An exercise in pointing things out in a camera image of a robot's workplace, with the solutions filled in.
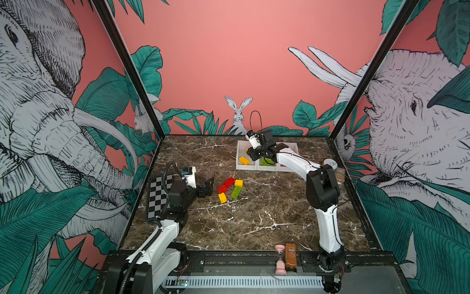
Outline white perforated rail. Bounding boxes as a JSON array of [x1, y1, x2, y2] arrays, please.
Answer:
[[161, 276, 324, 289]]

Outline white three-compartment bin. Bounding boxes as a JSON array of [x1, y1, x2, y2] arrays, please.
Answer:
[[236, 140, 292, 172]]

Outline brown spice jar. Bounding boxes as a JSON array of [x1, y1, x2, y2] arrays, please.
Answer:
[[335, 167, 346, 185]]

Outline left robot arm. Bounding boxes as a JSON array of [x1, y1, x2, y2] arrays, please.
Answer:
[[100, 162, 214, 294]]

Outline pink hourglass timer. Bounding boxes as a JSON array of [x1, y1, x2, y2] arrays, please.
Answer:
[[275, 245, 286, 276]]

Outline checkerboard calibration plate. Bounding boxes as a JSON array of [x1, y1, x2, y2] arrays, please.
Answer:
[[146, 174, 173, 223]]

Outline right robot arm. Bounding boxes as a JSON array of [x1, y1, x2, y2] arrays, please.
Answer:
[[246, 130, 345, 273]]

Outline green lego brick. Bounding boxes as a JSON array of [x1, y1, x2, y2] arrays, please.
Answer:
[[231, 186, 242, 200], [260, 158, 276, 167]]

